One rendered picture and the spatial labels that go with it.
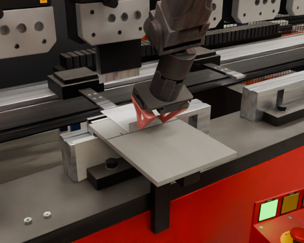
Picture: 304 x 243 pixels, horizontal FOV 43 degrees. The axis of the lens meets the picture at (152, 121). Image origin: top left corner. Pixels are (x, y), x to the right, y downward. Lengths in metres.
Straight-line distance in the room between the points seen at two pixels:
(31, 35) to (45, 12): 0.05
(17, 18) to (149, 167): 0.33
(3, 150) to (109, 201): 2.21
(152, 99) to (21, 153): 2.23
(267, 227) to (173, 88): 0.40
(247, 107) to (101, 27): 0.57
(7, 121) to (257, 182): 0.67
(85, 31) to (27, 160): 2.10
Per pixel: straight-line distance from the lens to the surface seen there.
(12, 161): 2.80
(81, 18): 0.74
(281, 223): 0.94
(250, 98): 1.15
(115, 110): 0.89
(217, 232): 1.06
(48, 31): 0.72
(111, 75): 0.84
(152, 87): 0.71
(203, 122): 1.01
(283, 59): 1.62
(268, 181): 1.11
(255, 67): 1.50
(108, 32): 0.76
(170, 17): 0.57
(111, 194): 0.82
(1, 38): 0.70
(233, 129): 1.10
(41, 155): 2.82
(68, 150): 0.84
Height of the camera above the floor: 1.35
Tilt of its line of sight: 25 degrees down
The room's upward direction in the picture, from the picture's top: straight up
